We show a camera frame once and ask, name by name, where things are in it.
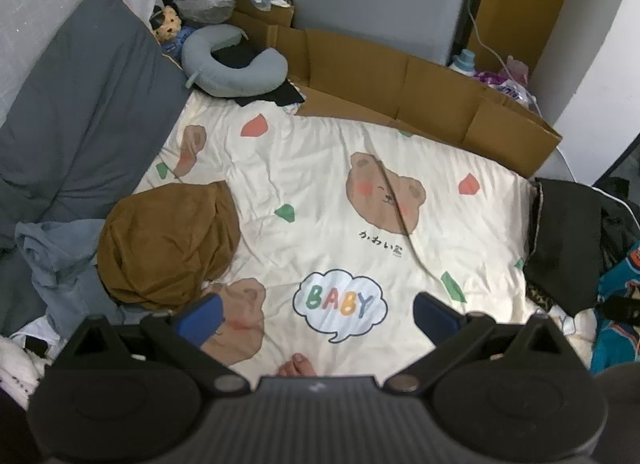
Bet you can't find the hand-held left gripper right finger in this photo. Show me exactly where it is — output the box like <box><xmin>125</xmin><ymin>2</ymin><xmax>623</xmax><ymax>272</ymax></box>
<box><xmin>390</xmin><ymin>293</ymin><xmax>588</xmax><ymax>393</ymax></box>

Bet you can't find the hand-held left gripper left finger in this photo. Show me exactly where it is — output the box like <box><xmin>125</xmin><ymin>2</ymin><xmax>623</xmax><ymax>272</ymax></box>
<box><xmin>50</xmin><ymin>293</ymin><xmax>251</xmax><ymax>393</ymax></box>

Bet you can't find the black bear-print hoodie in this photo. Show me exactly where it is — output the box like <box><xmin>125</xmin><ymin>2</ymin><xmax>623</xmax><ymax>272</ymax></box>
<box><xmin>522</xmin><ymin>178</ymin><xmax>607</xmax><ymax>317</ymax></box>

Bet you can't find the brown garment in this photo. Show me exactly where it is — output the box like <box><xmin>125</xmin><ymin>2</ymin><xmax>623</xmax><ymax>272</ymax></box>
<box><xmin>96</xmin><ymin>181</ymin><xmax>242</xmax><ymax>313</ymax></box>

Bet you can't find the leopard print garment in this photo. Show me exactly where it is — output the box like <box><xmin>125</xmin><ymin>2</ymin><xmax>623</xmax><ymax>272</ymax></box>
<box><xmin>526</xmin><ymin>285</ymin><xmax>555</xmax><ymax>311</ymax></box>

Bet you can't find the blue-grey garment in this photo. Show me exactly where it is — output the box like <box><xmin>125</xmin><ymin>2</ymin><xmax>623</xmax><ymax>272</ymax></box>
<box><xmin>14</xmin><ymin>220</ymin><xmax>132</xmax><ymax>331</ymax></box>

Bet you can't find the cream bear-print blanket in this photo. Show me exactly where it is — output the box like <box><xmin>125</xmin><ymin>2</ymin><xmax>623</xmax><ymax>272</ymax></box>
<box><xmin>132</xmin><ymin>92</ymin><xmax>540</xmax><ymax>380</ymax></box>

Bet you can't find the teal garment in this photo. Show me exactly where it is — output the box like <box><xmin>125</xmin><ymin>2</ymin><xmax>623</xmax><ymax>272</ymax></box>
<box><xmin>589</xmin><ymin>239</ymin><xmax>640</xmax><ymax>376</ymax></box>

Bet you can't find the white fuzzy cloth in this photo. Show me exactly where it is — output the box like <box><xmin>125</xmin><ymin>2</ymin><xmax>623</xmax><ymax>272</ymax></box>
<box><xmin>0</xmin><ymin>319</ymin><xmax>67</xmax><ymax>411</ymax></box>

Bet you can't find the black jacket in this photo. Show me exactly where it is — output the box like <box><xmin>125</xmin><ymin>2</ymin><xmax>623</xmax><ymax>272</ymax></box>
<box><xmin>599</xmin><ymin>178</ymin><xmax>640</xmax><ymax>291</ymax></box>

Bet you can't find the brown cardboard box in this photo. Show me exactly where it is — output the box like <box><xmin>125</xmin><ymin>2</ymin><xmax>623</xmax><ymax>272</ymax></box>
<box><xmin>231</xmin><ymin>0</ymin><xmax>564</xmax><ymax>178</ymax></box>

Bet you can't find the small black cloth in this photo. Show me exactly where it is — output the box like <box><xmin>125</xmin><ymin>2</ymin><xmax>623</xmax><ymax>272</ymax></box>
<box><xmin>232</xmin><ymin>80</ymin><xmax>307</xmax><ymax>108</ymax></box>

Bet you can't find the grey neck pillow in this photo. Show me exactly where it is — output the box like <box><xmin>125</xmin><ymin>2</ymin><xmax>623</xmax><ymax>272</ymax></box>
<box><xmin>180</xmin><ymin>24</ymin><xmax>289</xmax><ymax>97</ymax></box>

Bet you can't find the purple packet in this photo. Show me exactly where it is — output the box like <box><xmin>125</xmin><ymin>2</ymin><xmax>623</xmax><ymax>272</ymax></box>
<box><xmin>471</xmin><ymin>56</ymin><xmax>532</xmax><ymax>105</ymax></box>

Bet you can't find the detergent bottle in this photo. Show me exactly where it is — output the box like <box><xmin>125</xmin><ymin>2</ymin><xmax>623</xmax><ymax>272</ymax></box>
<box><xmin>446</xmin><ymin>48</ymin><xmax>477</xmax><ymax>76</ymax></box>

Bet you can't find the small plush toy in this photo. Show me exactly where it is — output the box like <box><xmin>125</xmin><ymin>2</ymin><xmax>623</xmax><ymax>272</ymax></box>
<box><xmin>149</xmin><ymin>4</ymin><xmax>195</xmax><ymax>58</ymax></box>

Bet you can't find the wooden wardrobe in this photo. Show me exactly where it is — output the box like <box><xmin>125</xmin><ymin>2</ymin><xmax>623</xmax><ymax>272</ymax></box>
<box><xmin>472</xmin><ymin>0</ymin><xmax>584</xmax><ymax>75</ymax></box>

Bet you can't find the white cable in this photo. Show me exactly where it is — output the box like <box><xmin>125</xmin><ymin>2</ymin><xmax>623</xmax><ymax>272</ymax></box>
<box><xmin>590</xmin><ymin>185</ymin><xmax>635</xmax><ymax>219</ymax></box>
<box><xmin>466</xmin><ymin>8</ymin><xmax>542</xmax><ymax>115</ymax></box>

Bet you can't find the dark metal frame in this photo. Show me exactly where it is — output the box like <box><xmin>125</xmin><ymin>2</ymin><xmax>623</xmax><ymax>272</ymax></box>
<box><xmin>594</xmin><ymin>136</ymin><xmax>640</xmax><ymax>187</ymax></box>

